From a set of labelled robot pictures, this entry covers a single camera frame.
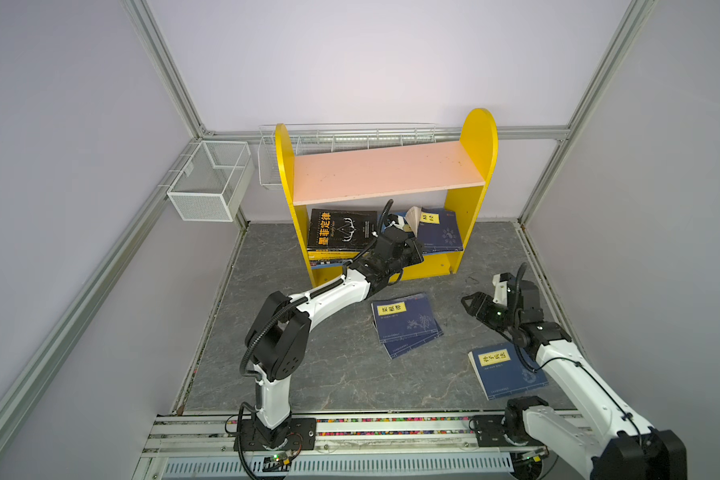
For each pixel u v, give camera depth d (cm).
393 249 66
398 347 87
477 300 75
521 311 62
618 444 41
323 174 77
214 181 104
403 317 92
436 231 91
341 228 89
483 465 71
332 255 87
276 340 48
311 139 94
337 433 75
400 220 79
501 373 82
